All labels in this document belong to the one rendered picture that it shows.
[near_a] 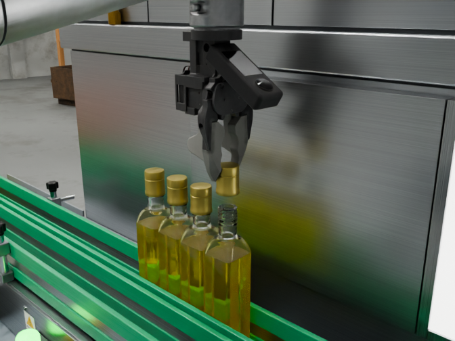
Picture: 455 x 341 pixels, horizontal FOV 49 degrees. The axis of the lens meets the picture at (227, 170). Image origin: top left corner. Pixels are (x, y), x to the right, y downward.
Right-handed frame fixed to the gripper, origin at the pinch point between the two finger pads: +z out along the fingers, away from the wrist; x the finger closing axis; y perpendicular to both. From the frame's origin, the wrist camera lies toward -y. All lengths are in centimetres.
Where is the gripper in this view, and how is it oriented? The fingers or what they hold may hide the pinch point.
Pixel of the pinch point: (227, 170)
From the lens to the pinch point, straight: 73.8
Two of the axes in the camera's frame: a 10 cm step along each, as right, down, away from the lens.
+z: 0.0, 9.5, 3.1
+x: -6.9, 2.2, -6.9
